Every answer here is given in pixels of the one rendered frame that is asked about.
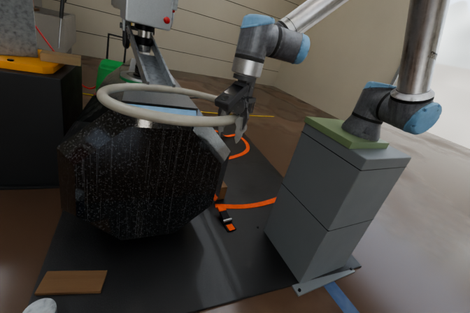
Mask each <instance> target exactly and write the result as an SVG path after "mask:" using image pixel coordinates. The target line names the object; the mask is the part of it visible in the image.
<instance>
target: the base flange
mask: <svg viewBox="0 0 470 313"><path fill-rule="evenodd" d="M40 52H41V50H39V49H38V57H19V56H9V55H0V68H6V69H11V70H16V71H26V72H32V73H42V74H53V73H55V72H56V71H58V70H59V69H60V68H61V67H63V66H64V65H65V64H58V63H52V62H46V61H41V58H40Z"/></svg>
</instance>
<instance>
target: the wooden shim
mask: <svg viewBox="0 0 470 313"><path fill-rule="evenodd" d="M107 272H108V271H107V270H74V271H47V272H46V274H45V276H44V278H43V279H42V281H41V283H40V284H39V286H38V288H37V290H36V292H35V294H34V295H35V296H45V295H65V294H85V293H101V290H102V287H103V285H104V281H105V278H106V275H107Z"/></svg>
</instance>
